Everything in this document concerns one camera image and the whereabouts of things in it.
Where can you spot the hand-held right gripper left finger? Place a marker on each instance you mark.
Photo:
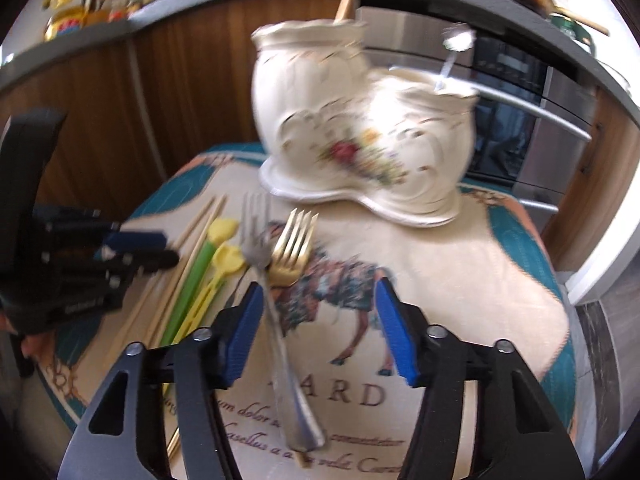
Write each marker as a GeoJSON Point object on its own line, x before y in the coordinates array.
{"type": "Point", "coordinates": [245, 332]}

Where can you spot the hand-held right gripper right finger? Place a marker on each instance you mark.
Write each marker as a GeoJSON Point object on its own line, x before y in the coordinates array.
{"type": "Point", "coordinates": [395, 332]}

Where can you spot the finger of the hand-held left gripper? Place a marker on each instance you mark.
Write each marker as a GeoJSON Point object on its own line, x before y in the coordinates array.
{"type": "Point", "coordinates": [137, 241]}
{"type": "Point", "coordinates": [150, 261]}

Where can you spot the silver fork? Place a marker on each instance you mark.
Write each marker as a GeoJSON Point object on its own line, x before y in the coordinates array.
{"type": "Point", "coordinates": [280, 360]}

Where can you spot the wooden chopstick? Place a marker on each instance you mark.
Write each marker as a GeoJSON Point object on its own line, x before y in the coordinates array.
{"type": "Point", "coordinates": [197, 222]}
{"type": "Point", "coordinates": [207, 227]}

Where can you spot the yellow plastic spoon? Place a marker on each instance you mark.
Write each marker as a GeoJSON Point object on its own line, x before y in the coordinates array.
{"type": "Point", "coordinates": [229, 260]}

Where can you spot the gold fork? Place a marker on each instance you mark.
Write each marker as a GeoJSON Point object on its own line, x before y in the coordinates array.
{"type": "Point", "coordinates": [292, 255]}

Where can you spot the cream floral ceramic utensil holder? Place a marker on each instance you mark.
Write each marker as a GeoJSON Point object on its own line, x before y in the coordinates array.
{"type": "Point", "coordinates": [310, 85]}

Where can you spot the horse print cloth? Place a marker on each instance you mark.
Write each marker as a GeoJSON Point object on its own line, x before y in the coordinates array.
{"type": "Point", "coordinates": [450, 285]}

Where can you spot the wooden cabinet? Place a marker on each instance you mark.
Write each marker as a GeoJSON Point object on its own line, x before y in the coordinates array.
{"type": "Point", "coordinates": [175, 85]}

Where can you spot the yellow bowl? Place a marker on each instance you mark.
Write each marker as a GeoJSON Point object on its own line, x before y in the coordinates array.
{"type": "Point", "coordinates": [62, 25]}

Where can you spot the scissors pot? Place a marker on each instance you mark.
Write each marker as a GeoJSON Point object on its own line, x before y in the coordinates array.
{"type": "Point", "coordinates": [100, 2]}

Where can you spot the stainless steel oven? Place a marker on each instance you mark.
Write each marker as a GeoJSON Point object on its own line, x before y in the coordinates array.
{"type": "Point", "coordinates": [505, 110]}

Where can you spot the silver spoon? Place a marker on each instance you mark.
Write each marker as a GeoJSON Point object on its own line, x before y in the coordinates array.
{"type": "Point", "coordinates": [457, 37]}

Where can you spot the wooden spoon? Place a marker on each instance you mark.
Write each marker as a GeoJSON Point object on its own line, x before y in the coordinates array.
{"type": "Point", "coordinates": [346, 2]}

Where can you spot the green pot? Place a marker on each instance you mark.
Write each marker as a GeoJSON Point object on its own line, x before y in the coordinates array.
{"type": "Point", "coordinates": [575, 30]}

